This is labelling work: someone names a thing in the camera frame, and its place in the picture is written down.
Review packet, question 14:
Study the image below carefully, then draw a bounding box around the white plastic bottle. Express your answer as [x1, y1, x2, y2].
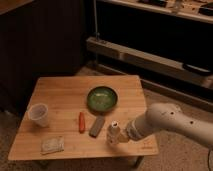
[107, 121, 120, 145]

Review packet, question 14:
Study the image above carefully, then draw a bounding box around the background shelf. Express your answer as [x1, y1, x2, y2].
[100, 0, 213, 24]

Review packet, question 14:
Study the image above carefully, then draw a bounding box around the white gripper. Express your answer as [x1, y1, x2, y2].
[118, 121, 140, 143]

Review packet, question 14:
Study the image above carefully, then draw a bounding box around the grey metal beam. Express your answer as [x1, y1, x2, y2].
[85, 36, 213, 113]

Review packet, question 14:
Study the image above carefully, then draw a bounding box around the green bowl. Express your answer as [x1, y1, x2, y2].
[86, 86, 118, 112]

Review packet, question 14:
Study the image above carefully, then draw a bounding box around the wooden table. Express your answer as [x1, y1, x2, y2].
[8, 75, 158, 161]

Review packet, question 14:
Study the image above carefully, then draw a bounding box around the vertical metal pole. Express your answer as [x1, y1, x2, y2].
[93, 0, 100, 41]

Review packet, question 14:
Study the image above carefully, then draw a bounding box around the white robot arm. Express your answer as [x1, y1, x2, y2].
[121, 103, 213, 150]

